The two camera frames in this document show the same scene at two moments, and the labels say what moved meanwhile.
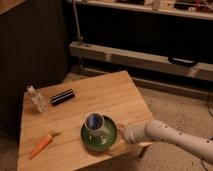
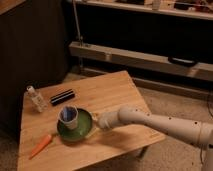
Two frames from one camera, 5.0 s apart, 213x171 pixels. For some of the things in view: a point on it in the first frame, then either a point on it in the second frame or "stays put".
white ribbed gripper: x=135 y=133 → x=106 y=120
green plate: x=100 y=140 → x=82 y=129
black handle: x=181 y=61 stays put
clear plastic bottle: x=36 y=98 stays put
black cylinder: x=62 y=97 stays put
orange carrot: x=46 y=140 stays put
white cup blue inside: x=94 y=121 → x=69 y=117
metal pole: x=78 y=25 stays put
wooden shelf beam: x=201 y=70 stays put
